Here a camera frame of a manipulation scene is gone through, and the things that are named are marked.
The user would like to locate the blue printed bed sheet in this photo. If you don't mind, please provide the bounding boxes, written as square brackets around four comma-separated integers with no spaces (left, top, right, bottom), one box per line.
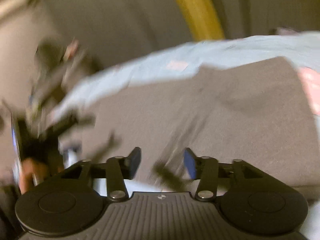
[49,31,320,240]

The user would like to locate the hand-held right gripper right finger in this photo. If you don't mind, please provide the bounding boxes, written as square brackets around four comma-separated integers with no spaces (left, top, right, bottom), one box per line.
[183,147,267,202]

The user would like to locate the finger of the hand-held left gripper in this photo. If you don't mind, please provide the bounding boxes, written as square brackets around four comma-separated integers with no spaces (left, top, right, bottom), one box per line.
[30,37,98,110]

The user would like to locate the grey curtain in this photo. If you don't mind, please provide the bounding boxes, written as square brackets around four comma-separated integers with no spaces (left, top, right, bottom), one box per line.
[202,0,320,40]
[35,0,192,80]

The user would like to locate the person's left hand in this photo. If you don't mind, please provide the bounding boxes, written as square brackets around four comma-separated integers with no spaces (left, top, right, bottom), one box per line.
[19,158,49,194]

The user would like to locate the grey pants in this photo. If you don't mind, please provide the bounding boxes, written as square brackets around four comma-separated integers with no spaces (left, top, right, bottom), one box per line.
[80,57,316,192]

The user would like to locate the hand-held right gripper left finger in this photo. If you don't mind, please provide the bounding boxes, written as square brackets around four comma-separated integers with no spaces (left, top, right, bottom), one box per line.
[59,147,142,202]

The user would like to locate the yellow curtain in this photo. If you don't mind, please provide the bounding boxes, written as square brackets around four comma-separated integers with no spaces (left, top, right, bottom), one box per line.
[165,0,225,41]

